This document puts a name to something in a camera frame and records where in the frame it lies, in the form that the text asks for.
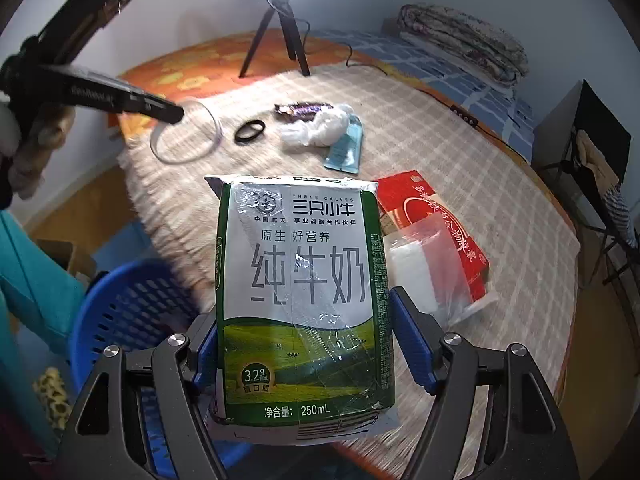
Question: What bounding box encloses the striped cloth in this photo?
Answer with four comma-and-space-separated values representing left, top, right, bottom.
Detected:
600, 185, 640, 251

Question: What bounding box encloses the black folding chair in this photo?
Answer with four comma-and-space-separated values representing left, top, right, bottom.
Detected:
530, 79, 640, 291

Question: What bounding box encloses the person's left hand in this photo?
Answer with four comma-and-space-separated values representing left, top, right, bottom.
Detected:
10, 104, 77, 196

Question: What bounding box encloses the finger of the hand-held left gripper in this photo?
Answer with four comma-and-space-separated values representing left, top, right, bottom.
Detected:
35, 0, 142, 67
32, 64, 186, 125

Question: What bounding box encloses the black ring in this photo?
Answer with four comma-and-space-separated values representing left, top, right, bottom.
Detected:
235, 119, 266, 146

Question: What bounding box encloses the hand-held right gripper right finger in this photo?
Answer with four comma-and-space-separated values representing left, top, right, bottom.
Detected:
390, 286, 591, 480

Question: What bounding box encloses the blue plastic basket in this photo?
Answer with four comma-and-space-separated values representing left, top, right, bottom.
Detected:
70, 259, 261, 480

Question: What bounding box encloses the black tripod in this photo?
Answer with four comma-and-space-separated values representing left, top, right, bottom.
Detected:
239, 0, 312, 79

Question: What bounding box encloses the dark snack wrapper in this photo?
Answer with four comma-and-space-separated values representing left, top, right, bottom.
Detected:
274, 101, 333, 121

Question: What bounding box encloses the black cable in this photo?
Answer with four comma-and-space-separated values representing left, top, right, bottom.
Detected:
299, 35, 453, 108

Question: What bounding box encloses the stack of folded blankets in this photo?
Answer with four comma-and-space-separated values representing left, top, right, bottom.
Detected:
397, 4, 530, 86

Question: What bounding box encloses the leopard print cloth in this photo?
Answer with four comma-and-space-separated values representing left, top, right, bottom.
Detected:
32, 366, 76, 431

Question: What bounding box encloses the green white milk carton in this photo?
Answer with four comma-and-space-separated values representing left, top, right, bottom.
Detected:
204, 174, 401, 448

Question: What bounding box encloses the beige plaid blanket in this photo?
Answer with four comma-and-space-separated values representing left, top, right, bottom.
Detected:
116, 62, 581, 461

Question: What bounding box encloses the person's teal clothing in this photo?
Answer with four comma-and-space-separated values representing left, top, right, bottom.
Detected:
0, 209, 88, 356

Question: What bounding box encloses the blue checked bedsheet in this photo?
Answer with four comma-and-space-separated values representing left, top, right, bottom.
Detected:
320, 27, 538, 156

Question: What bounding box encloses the clear plastic cup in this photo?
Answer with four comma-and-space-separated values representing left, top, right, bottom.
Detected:
150, 99, 224, 164

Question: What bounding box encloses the light blue packet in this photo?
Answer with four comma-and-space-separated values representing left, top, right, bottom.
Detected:
324, 112, 365, 175

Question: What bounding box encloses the clear bag with white tissue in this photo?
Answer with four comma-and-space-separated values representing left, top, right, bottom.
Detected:
382, 212, 498, 328

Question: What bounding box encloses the beige cushion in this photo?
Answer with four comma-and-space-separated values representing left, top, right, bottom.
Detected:
575, 127, 621, 196

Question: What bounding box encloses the white plastic bag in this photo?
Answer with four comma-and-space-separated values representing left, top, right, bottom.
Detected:
280, 102, 358, 148

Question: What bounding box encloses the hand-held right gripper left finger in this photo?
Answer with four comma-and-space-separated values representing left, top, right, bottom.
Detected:
57, 310, 226, 480

